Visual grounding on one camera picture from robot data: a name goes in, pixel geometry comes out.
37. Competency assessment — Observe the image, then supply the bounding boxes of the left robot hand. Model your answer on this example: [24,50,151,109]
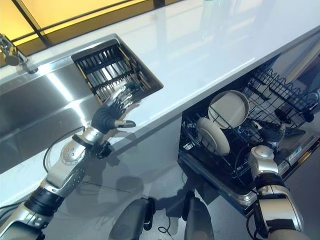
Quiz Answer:
[91,84,145,133]

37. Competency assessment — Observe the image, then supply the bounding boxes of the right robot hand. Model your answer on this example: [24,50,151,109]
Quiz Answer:
[261,122,287,149]

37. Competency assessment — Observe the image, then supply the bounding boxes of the stainless steel dishwasher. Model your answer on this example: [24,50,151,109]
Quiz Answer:
[176,58,320,216]

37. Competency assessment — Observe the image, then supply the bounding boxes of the black sink dish rack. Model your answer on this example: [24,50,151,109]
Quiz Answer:
[74,46,151,104]

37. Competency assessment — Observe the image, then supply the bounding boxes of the deep beige plate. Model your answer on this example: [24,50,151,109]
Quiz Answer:
[207,89,251,127]

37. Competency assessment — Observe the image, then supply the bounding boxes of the flat beige plate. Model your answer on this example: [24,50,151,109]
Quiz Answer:
[196,116,231,156]

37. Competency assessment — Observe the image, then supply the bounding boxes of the stainless steel sink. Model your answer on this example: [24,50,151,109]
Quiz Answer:
[0,33,165,151]

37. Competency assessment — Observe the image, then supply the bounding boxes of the left robot leg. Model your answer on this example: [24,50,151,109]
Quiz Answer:
[108,196,156,240]

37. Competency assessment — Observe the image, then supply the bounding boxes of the robot leg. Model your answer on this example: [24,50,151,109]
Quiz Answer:
[108,196,156,240]
[184,190,214,240]

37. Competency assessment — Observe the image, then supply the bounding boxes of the chrome faucet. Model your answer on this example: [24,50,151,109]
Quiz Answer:
[0,32,40,75]

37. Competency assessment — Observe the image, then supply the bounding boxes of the right robot leg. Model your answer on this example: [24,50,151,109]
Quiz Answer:
[184,190,214,240]

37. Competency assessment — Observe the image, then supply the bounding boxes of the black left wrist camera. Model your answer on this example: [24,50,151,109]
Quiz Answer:
[94,140,113,160]

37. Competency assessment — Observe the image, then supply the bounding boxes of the black wire cutlery rack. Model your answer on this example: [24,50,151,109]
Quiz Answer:
[246,66,320,125]

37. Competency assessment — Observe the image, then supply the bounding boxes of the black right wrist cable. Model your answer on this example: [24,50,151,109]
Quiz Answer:
[234,144,257,192]

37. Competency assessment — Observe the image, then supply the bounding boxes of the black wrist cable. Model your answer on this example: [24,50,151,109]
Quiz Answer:
[234,144,257,192]
[43,125,86,174]

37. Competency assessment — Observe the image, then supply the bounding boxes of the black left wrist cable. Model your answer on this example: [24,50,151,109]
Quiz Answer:
[43,125,86,174]

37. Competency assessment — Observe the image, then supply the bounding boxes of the black wire dishwasher rack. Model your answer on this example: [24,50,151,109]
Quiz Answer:
[178,111,288,182]

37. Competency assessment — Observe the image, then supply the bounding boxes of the black window frame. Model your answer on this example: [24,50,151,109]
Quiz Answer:
[13,0,161,48]

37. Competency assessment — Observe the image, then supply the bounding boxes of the thin black floor cable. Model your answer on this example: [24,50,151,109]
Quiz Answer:
[158,216,176,235]

